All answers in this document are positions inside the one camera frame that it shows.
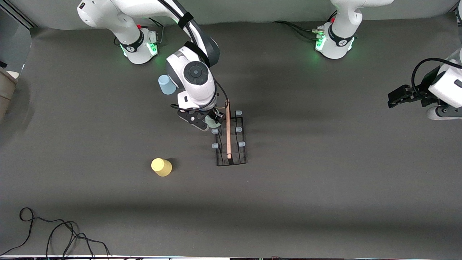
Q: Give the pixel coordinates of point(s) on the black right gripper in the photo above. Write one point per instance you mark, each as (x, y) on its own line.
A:
(216, 115)

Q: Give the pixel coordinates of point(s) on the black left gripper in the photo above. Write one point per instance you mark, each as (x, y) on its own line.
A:
(425, 94)

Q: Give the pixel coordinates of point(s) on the pale green plastic cup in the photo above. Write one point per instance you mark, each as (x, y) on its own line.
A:
(210, 123)

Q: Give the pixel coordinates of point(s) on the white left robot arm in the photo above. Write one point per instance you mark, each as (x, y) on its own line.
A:
(337, 43)

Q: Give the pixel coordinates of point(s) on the pale blue plastic cup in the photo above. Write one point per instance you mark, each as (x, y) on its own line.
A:
(165, 86)

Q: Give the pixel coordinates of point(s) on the yellow plastic cup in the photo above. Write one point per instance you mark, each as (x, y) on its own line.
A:
(161, 167)

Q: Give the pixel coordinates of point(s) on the grey table cover sheet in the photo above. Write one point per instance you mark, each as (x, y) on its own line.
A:
(288, 198)

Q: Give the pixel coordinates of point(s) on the beige box with white top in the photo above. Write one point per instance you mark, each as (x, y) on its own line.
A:
(5, 94)

